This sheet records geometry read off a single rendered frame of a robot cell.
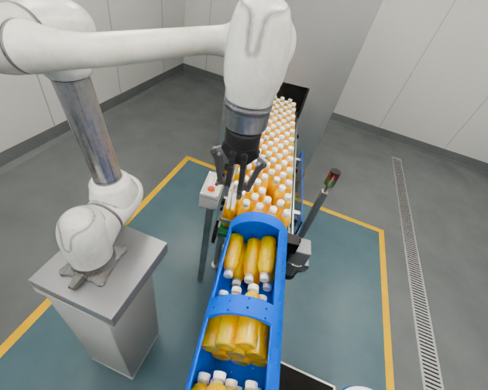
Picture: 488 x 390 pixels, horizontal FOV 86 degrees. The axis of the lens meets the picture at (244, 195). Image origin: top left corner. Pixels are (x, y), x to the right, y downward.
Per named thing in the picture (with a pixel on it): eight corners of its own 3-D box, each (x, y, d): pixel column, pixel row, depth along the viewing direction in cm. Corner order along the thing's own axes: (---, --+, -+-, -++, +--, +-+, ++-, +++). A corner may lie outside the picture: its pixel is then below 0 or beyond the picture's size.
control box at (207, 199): (198, 206, 146) (199, 193, 138) (207, 183, 160) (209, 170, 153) (215, 210, 146) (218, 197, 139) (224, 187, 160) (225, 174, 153)
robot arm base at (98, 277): (49, 284, 97) (44, 276, 93) (88, 237, 112) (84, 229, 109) (96, 298, 96) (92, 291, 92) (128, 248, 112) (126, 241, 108)
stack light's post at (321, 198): (274, 281, 233) (321, 193, 158) (274, 277, 236) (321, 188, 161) (278, 282, 233) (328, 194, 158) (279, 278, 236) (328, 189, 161)
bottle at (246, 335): (253, 350, 87) (259, 297, 101) (258, 343, 82) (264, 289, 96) (232, 345, 87) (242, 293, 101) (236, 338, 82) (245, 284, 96)
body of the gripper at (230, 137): (267, 122, 55) (259, 157, 62) (229, 112, 56) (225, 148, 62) (262, 140, 50) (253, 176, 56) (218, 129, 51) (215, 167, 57)
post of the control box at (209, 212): (197, 281, 220) (207, 197, 151) (198, 277, 223) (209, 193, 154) (201, 282, 220) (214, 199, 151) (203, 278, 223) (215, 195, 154)
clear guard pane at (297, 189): (279, 263, 193) (301, 221, 160) (284, 193, 250) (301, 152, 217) (280, 264, 193) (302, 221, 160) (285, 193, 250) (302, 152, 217)
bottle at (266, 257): (273, 247, 126) (269, 282, 113) (259, 242, 126) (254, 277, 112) (278, 238, 122) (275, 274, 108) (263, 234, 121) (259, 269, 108)
